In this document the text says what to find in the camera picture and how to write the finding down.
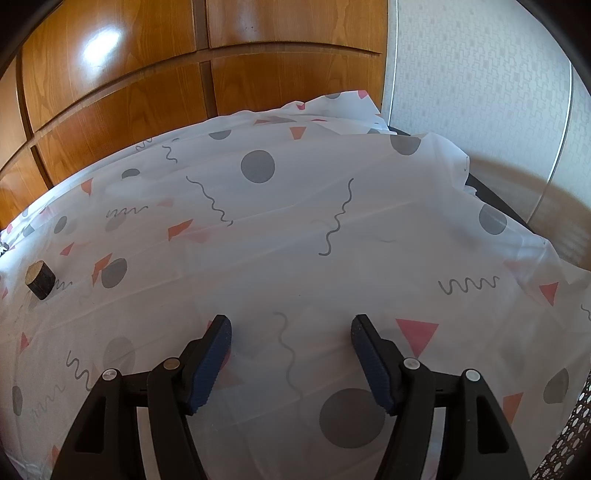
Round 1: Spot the white patterned tablecloth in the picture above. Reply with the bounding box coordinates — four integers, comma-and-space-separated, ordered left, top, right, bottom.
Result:
0, 90, 591, 480

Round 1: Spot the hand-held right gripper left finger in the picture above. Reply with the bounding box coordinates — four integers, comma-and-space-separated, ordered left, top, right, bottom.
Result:
50, 314, 233, 480

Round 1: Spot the dark bark sugarcane piece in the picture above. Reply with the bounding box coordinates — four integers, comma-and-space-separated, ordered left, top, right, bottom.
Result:
25, 261, 56, 302

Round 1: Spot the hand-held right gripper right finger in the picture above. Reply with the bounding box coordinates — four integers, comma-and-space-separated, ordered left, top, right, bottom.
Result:
350, 314, 531, 480

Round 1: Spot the wooden panelled cabinet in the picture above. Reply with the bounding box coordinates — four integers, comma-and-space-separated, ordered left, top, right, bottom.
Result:
0, 0, 389, 232

